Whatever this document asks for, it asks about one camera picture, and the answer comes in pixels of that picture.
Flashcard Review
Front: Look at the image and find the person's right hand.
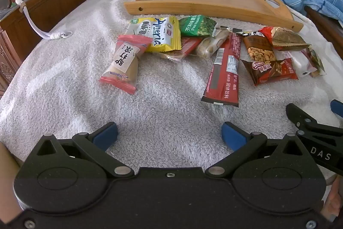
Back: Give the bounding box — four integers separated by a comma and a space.
320, 174, 343, 223

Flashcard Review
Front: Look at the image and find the yellow snack packet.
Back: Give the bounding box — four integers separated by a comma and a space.
126, 16, 182, 53

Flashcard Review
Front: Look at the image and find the red gold snack packet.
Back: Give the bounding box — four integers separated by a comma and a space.
259, 26, 311, 52

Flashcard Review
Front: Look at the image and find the green peas packet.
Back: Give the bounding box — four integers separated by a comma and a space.
178, 15, 217, 38

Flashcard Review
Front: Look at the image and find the green brown snack packet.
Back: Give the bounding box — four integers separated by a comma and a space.
305, 47, 327, 76

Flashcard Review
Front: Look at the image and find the person's left forearm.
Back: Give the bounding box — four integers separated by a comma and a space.
0, 142, 24, 174

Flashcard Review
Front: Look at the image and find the white cord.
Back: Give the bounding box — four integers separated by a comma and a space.
15, 0, 73, 40

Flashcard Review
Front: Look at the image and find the clear nougat packet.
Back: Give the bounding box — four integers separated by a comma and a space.
195, 29, 229, 59

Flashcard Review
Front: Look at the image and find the small red snack packet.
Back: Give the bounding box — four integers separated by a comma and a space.
158, 36, 205, 62

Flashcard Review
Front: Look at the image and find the wooden cabinet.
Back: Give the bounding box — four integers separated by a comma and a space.
0, 0, 92, 97

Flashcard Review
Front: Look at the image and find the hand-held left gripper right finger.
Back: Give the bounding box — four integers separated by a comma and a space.
205, 122, 313, 179

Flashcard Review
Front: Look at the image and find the white pink snack packet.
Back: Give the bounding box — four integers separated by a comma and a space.
284, 50, 319, 76

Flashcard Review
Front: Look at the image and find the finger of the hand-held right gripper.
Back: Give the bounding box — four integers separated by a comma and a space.
286, 103, 318, 129
330, 100, 343, 118

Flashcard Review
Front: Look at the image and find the black thin sachet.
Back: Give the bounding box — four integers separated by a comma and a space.
216, 26, 243, 36

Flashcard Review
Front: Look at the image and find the brown almond packet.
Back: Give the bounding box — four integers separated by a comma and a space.
237, 31, 277, 62

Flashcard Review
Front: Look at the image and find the pink-edged pastry packet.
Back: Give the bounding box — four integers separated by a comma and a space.
99, 35, 152, 95

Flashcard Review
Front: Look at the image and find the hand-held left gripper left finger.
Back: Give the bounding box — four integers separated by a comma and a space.
36, 122, 135, 179

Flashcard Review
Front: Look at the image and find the brown chocolate wafer packet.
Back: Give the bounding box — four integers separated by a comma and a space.
241, 58, 299, 86

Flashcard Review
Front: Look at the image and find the long red sachet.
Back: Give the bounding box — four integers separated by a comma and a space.
201, 33, 242, 107

